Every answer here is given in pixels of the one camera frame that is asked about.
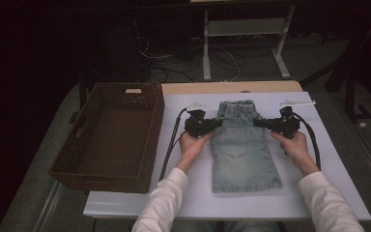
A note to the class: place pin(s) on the white metal stand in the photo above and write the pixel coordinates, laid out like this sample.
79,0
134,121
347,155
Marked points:
244,27

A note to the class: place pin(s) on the person's left hand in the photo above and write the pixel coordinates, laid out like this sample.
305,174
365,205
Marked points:
191,148

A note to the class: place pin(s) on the white board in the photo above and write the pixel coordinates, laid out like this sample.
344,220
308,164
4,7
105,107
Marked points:
190,203

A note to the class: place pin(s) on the person's right hand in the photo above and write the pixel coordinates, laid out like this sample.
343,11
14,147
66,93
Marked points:
294,151

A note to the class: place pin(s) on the light blue denim shorts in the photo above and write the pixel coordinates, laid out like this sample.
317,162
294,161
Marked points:
241,161

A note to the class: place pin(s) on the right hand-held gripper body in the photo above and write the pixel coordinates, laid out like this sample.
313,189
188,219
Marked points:
283,124

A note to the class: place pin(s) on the small white round object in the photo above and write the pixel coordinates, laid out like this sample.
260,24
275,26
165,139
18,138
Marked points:
362,124

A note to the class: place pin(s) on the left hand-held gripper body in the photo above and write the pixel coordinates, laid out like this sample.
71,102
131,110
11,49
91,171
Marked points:
197,125

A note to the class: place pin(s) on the brown woven basket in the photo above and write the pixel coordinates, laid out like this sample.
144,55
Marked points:
116,141

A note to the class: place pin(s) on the black metal stand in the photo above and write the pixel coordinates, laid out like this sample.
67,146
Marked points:
351,80

